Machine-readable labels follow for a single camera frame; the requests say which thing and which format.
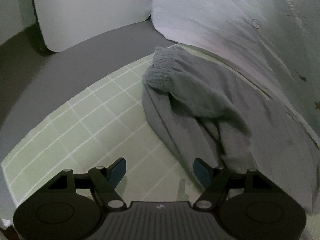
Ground white cushion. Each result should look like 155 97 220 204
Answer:
34 0 151 52

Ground grey sweatpants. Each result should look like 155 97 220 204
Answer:
143 47 319 215

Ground light blue carrot-print sheet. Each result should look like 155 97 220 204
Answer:
151 0 319 132

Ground green grid mat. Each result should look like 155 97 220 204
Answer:
1 43 320 240

